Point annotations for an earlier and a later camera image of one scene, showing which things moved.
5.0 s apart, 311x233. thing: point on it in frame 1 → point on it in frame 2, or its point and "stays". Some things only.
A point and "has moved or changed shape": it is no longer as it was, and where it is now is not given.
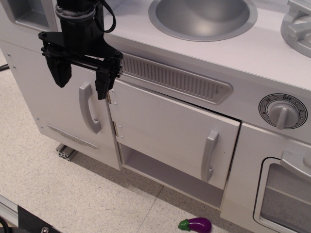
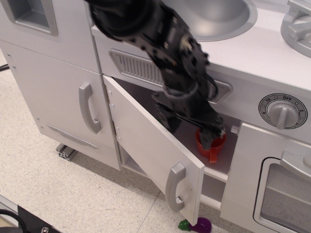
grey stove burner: (296, 25) stays
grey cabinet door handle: (206, 166) → (177, 173)
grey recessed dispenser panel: (40, 15) stays
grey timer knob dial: (283, 111) stays
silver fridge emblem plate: (72, 137) stays
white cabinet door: (197, 141) has moved or changed shape
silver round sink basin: (201, 20) stays
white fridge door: (72, 115) stays
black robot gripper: (83, 42) → (190, 101)
